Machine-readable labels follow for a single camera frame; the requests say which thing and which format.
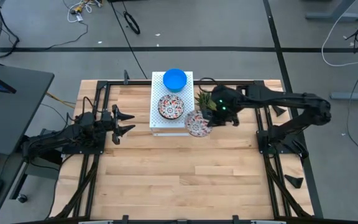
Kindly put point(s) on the black aluminium table frame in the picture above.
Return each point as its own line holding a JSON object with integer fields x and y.
{"x": 135, "y": 83}

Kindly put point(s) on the grey desk foot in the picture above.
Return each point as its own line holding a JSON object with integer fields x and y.
{"x": 334, "y": 16}
{"x": 356, "y": 95}

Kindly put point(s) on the black caster wheel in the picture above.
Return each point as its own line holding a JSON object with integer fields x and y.
{"x": 22, "y": 198}

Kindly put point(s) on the black triangular spare part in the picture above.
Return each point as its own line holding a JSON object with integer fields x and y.
{"x": 279, "y": 110}
{"x": 294, "y": 181}

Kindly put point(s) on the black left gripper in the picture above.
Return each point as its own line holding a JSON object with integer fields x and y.
{"x": 116, "y": 124}

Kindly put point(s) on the black frame clip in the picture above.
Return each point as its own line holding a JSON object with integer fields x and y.
{"x": 235, "y": 219}
{"x": 125, "y": 219}

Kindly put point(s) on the silver aluminium extrusion bar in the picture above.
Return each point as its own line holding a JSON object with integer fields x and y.
{"x": 95, "y": 222}
{"x": 267, "y": 222}

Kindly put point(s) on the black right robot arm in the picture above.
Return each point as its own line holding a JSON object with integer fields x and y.
{"x": 291, "y": 99}

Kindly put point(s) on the white perforated metal shelf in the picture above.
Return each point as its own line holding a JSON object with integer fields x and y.
{"x": 157, "y": 87}

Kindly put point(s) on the pink patterned ceramic bowl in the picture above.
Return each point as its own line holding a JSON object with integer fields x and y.
{"x": 196, "y": 126}

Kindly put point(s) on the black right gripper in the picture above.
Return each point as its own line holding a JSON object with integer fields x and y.
{"x": 221, "y": 115}

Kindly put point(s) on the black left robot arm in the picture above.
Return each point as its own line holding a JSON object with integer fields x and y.
{"x": 57, "y": 137}

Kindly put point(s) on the succulent plant in black pot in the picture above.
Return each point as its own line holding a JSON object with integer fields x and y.
{"x": 204, "y": 100}

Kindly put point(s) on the blue plastic bowl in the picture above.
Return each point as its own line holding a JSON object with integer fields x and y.
{"x": 175, "y": 80}

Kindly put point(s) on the dark grey desk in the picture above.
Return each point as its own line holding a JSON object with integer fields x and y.
{"x": 14, "y": 118}

